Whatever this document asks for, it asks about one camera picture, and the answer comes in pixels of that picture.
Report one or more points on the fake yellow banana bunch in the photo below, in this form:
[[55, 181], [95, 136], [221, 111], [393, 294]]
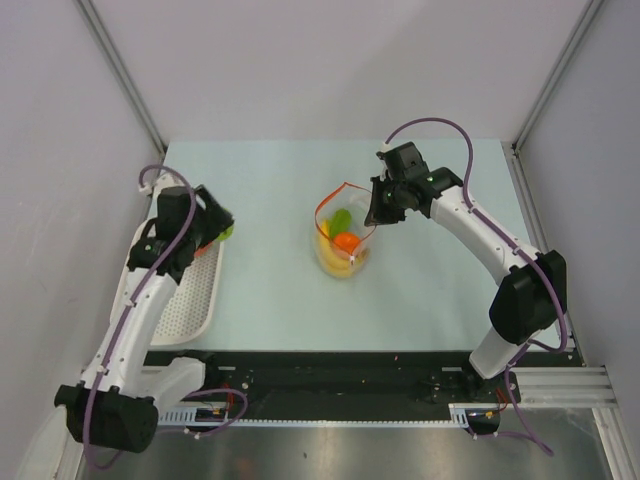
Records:
[[333, 261]]

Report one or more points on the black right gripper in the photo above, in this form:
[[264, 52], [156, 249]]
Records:
[[378, 214]]

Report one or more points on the fake green leaf vegetable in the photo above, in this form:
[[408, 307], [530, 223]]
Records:
[[339, 222]]

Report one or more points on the fake watermelon slice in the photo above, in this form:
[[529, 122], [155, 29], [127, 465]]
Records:
[[203, 250]]

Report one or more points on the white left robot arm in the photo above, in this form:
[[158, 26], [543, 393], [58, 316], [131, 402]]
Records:
[[110, 405]]

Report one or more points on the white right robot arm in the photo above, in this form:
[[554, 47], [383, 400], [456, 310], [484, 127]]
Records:
[[530, 304]]

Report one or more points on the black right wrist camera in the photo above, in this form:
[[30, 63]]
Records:
[[404, 163]]

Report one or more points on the fake orange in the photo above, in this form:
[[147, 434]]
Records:
[[346, 242]]

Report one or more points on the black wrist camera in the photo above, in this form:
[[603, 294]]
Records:
[[404, 163], [173, 205]]

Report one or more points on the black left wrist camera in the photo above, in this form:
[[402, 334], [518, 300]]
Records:
[[173, 205]]

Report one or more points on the aluminium frame rail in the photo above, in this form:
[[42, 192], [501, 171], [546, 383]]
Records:
[[536, 387]]

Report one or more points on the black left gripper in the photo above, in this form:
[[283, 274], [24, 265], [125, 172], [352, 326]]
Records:
[[217, 218]]

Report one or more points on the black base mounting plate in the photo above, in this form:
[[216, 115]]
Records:
[[275, 404]]

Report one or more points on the clear zip top bag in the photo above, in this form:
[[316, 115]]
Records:
[[354, 198]]

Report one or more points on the fake green apple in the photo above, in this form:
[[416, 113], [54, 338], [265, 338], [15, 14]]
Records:
[[225, 234]]

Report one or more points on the white perforated plastic basket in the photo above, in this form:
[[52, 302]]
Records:
[[189, 311]]

